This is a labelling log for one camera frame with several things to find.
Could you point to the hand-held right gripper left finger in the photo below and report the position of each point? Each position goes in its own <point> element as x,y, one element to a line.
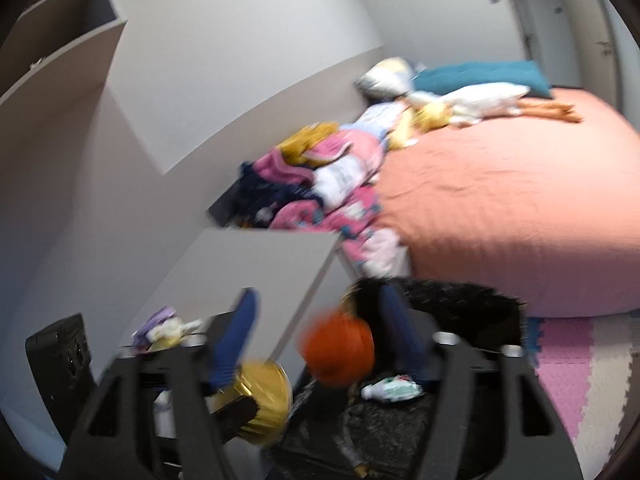
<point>235,342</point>

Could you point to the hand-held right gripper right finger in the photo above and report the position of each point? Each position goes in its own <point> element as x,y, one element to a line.
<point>400,340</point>

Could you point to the gold foil baking cup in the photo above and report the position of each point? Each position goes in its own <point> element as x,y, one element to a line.
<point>272,390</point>

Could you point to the orange ball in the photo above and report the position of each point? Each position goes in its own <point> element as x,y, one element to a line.
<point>340,352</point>

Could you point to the purple wrapper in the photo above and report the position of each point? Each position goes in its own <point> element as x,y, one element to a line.
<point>152,325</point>

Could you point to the white crumpled wrapper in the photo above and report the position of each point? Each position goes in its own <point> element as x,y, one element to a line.
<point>390,388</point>

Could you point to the black flat box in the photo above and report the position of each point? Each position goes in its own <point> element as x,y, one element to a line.
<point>225,207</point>

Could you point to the bed with orange sheet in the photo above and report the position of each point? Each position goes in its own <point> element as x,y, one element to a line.
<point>500,200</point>

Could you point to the pile of clothes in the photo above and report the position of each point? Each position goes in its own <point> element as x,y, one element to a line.
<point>340,175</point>

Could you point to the pink and white foam mat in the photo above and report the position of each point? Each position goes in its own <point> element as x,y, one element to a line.
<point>575,385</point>

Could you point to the yellow plush toy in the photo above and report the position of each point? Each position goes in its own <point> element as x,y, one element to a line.
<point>430,115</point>

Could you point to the white goose plush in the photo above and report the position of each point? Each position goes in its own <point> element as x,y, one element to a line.
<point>480,97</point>

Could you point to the patterned pillow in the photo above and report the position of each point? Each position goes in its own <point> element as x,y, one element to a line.
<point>385,77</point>

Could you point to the recessed grey door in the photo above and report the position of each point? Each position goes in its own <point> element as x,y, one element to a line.
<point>555,45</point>

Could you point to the grey wall shelf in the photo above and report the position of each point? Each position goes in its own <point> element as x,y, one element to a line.
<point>55,55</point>

